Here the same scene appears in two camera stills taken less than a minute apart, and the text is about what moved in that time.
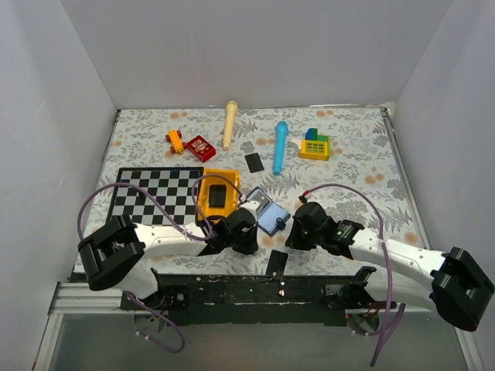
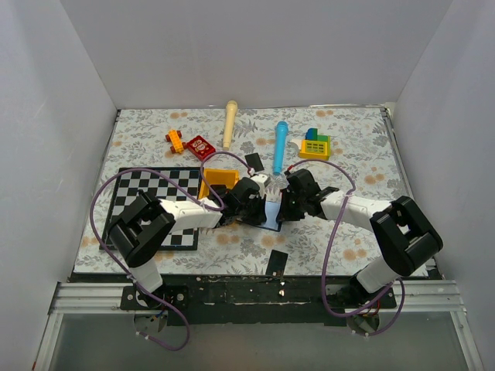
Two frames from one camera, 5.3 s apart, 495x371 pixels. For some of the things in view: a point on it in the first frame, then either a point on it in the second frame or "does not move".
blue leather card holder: [271, 216] does not move
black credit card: [254, 162] does not move
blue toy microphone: [281, 134] does not move
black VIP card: [277, 263] does not move
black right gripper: [293, 239] → [287, 216]
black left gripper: [252, 244] → [260, 217]
